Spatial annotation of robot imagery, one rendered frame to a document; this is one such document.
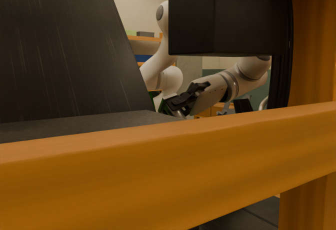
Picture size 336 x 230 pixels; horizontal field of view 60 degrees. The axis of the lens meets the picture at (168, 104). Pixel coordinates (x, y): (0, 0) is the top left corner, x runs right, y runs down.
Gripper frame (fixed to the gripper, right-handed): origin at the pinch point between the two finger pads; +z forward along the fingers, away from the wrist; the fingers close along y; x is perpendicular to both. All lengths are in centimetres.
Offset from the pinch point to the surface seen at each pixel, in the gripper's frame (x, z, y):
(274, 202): 31.4, -26.8, -27.3
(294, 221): 34.5, -2.8, 4.7
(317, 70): 17.3, -10.3, 26.2
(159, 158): 20.6, 26.9, 33.9
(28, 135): 4.5, 33.4, 18.5
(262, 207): 30.2, -21.3, -26.5
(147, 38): -380, -312, -375
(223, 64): -342, -614, -536
